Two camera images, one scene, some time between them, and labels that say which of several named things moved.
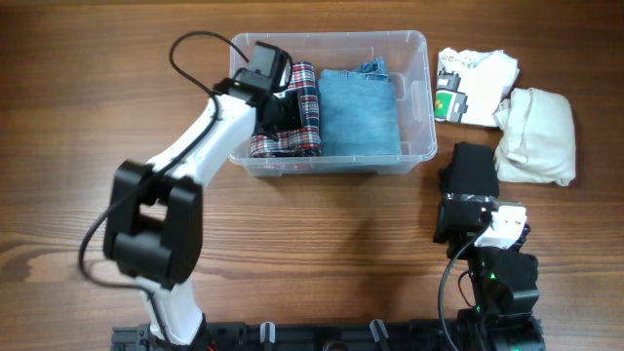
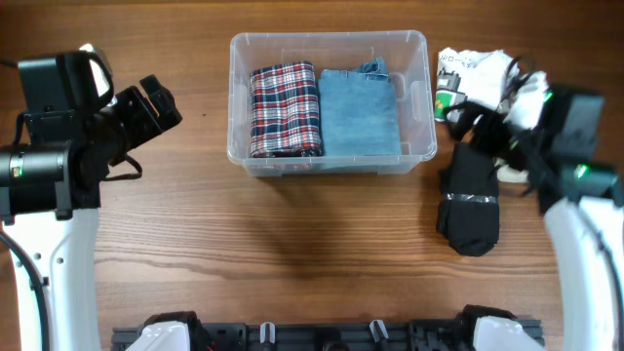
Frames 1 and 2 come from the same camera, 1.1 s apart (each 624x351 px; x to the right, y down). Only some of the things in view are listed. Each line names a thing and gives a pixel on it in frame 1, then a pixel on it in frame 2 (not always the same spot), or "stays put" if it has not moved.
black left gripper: [295, 123] → [149, 125]
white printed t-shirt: [470, 84] stays put
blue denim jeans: [359, 111] stays put
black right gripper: [448, 225] → [489, 122]
